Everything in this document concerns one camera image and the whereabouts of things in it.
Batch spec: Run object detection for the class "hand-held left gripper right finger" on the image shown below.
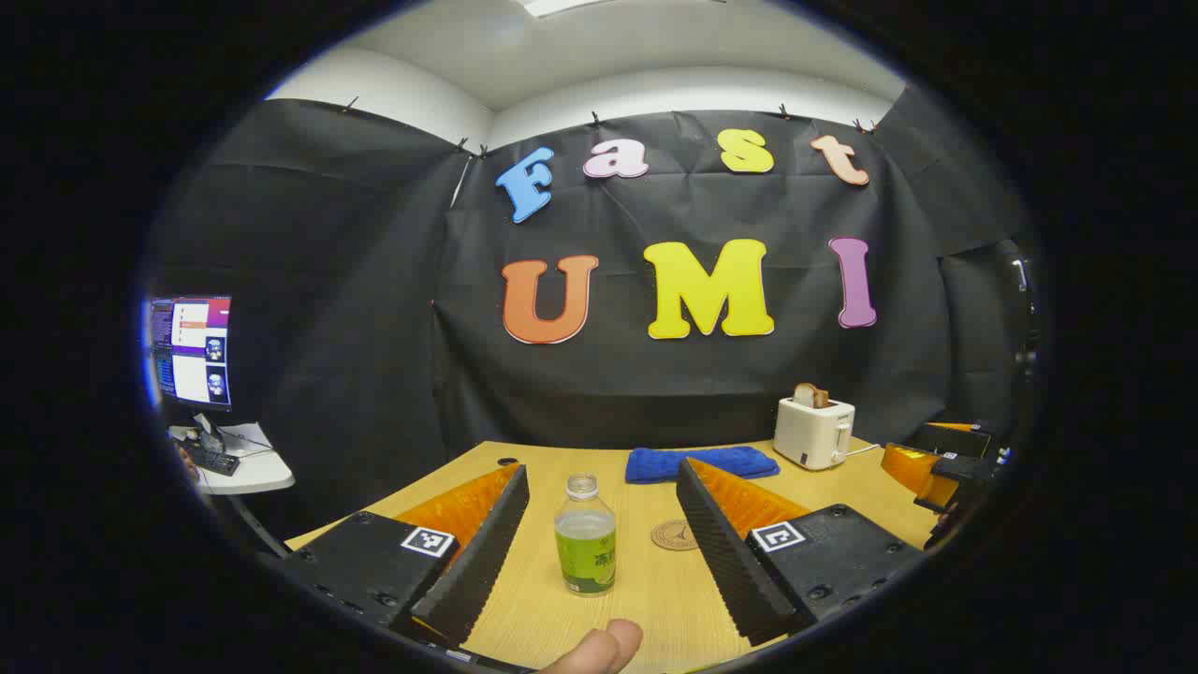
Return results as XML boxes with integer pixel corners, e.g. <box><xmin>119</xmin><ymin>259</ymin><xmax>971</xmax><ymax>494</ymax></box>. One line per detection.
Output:
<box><xmin>676</xmin><ymin>457</ymin><xmax>926</xmax><ymax>647</ymax></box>

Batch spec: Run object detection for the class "white side table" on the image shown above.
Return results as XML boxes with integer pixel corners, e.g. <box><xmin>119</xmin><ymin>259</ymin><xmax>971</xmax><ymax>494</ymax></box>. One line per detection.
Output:
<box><xmin>168</xmin><ymin>421</ymin><xmax>296</xmax><ymax>495</ymax></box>

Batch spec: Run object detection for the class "round cork coaster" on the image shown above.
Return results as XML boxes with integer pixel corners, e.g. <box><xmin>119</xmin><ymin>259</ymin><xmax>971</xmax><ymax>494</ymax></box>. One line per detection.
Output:
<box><xmin>650</xmin><ymin>520</ymin><xmax>703</xmax><ymax>551</ymax></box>

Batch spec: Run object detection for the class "blue folded towel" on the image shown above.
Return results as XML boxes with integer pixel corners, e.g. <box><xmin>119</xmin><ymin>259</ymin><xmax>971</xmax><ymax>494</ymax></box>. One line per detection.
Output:
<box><xmin>625</xmin><ymin>446</ymin><xmax>781</xmax><ymax>485</ymax></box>

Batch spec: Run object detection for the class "black keyboard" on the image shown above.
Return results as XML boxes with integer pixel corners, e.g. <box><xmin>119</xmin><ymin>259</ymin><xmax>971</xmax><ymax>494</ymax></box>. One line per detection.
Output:
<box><xmin>183</xmin><ymin>442</ymin><xmax>241</xmax><ymax>476</ymax></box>

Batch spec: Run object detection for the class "ceiling light panel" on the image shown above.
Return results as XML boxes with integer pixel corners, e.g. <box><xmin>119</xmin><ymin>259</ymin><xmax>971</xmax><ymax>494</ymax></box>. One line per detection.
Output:
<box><xmin>519</xmin><ymin>0</ymin><xmax>619</xmax><ymax>18</ymax></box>

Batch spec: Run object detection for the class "computer monitor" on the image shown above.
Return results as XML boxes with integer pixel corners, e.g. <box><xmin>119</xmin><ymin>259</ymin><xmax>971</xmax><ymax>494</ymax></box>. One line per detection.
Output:
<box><xmin>145</xmin><ymin>295</ymin><xmax>233</xmax><ymax>413</ymax></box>

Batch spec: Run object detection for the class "clear green-label water bottle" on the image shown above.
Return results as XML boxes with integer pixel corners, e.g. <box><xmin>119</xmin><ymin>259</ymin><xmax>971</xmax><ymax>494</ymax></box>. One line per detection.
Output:
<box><xmin>554</xmin><ymin>473</ymin><xmax>618</xmax><ymax>597</ymax></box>

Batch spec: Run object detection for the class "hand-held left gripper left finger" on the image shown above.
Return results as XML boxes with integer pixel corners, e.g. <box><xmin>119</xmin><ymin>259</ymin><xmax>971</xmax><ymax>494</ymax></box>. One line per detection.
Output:
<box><xmin>281</xmin><ymin>462</ymin><xmax>531</xmax><ymax>652</ymax></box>

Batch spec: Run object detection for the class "white toaster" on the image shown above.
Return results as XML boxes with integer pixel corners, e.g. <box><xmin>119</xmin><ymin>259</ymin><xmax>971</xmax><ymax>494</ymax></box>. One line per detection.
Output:
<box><xmin>773</xmin><ymin>395</ymin><xmax>856</xmax><ymax>471</ymax></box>

